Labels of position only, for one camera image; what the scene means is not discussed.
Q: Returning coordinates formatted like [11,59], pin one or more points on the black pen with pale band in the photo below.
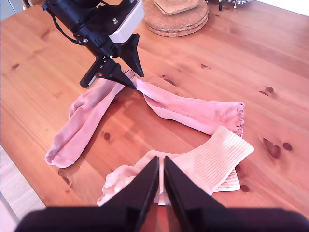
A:
[220,4]

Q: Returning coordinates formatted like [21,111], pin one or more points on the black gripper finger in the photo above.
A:
[118,75]
[142,193]
[183,193]
[135,55]

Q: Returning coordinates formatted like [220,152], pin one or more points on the square cork coaster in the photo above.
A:
[169,14]
[176,4]

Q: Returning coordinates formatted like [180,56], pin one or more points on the cream ribbed sock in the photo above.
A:
[229,183]
[212,157]

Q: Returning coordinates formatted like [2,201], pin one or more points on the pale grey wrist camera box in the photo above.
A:
[128,24]

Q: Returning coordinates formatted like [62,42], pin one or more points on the round cork trivet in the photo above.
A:
[178,35]
[193,17]
[178,31]

